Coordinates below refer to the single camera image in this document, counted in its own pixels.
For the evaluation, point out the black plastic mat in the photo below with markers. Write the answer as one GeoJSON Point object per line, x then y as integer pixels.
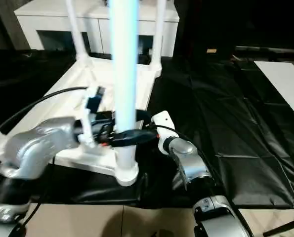
{"type": "Point", "coordinates": [223, 111]}

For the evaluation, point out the white cabinet with glass doors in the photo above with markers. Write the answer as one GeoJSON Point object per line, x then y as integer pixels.
{"type": "Point", "coordinates": [38, 22]}

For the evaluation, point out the black metal stand leg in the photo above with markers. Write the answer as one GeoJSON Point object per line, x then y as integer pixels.
{"type": "Point", "coordinates": [285, 225]}

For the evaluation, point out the black horizontal bar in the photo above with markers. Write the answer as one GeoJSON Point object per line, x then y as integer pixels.
{"type": "Point", "coordinates": [270, 48]}

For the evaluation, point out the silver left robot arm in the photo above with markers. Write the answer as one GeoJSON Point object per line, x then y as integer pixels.
{"type": "Point", "coordinates": [38, 143]}

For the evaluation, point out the white flat board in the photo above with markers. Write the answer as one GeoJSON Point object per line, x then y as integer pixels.
{"type": "Point", "coordinates": [282, 79]}

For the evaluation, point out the small yellow label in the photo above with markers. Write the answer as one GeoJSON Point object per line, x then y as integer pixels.
{"type": "Point", "coordinates": [211, 51]}

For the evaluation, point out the white plastic table leg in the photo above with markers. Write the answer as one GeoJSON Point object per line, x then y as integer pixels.
{"type": "Point", "coordinates": [75, 29]}
{"type": "Point", "coordinates": [157, 37]}
{"type": "Point", "coordinates": [124, 61]}

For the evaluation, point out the white plastic table top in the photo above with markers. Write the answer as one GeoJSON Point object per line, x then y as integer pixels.
{"type": "Point", "coordinates": [62, 81]}

